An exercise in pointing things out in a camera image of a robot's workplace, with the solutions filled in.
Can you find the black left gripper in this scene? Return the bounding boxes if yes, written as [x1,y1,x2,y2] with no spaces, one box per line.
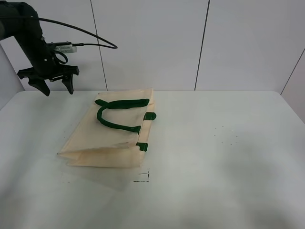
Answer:
[17,35,79,96]

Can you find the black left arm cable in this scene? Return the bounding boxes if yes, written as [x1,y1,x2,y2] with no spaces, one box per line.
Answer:
[0,15,119,50]

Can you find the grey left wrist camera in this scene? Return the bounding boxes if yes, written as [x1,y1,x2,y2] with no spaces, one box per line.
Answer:
[48,42,77,53]

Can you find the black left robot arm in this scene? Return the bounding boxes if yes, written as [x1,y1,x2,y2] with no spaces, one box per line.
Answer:
[0,0,79,96]

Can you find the white linen bag green handles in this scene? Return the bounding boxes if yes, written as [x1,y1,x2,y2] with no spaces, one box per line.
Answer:
[58,88,156,168]

